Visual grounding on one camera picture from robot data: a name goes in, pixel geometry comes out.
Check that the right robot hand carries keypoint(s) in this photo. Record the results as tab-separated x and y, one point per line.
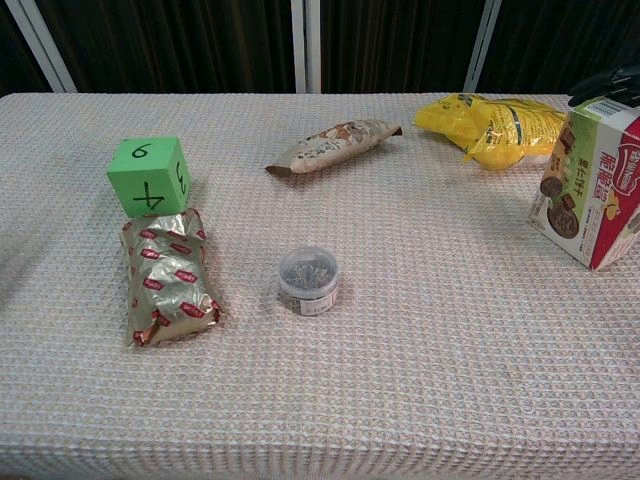
617	82

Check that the biscuit box red green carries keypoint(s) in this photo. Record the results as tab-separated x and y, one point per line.
590	200

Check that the yellow snack bag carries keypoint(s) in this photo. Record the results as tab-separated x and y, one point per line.
495	130

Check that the beige snack bar packet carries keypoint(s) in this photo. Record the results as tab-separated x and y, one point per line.
330	147

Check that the clear round jar of pins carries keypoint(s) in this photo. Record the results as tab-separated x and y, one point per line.
308	280

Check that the beige woven tablecloth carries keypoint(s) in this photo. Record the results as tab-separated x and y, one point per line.
320	400

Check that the green numbered foam cube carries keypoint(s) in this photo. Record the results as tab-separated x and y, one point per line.
150	175

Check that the gold foil snack pack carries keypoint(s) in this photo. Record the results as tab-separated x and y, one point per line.
170	280

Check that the white partition frame post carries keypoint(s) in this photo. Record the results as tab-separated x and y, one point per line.
40	45
299	45
314	45
482	45

